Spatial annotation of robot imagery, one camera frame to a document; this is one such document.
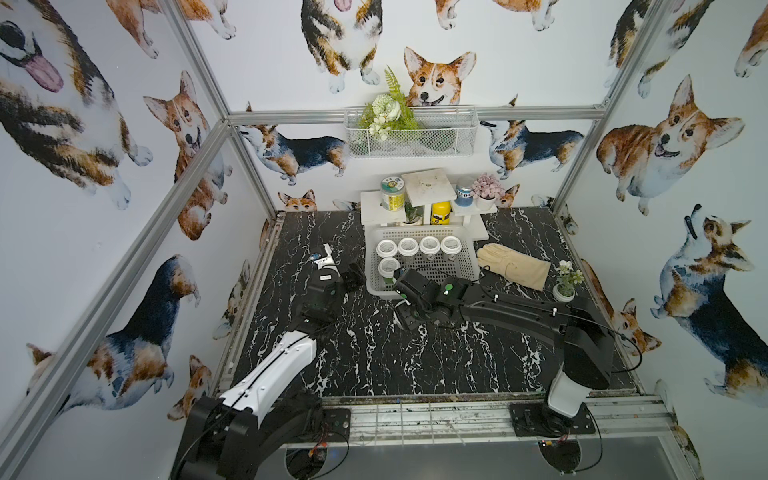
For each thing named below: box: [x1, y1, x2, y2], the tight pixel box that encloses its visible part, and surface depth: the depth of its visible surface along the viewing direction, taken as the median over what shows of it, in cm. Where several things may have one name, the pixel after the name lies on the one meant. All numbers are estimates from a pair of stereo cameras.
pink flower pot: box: [471, 172, 505, 211], surface depth 97 cm
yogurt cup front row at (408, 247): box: [397, 237, 419, 265], surface depth 103 cm
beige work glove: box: [477, 243, 551, 291], surface depth 106 cm
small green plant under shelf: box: [403, 201, 425, 225], surface depth 112 cm
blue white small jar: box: [455, 178, 474, 208], surface depth 100 cm
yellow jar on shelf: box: [430, 201, 453, 225], surface depth 111 cm
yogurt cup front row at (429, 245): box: [419, 236, 441, 261], surface depth 103 cm
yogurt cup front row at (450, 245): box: [440, 235, 462, 261], surface depth 103 cm
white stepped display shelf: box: [360, 169, 498, 241], surface depth 102 cm
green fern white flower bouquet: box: [358, 65, 419, 142], surface depth 82 cm
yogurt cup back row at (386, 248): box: [376, 239, 398, 258], surface depth 102 cm
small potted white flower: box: [553, 260, 584, 303], surface depth 94 cm
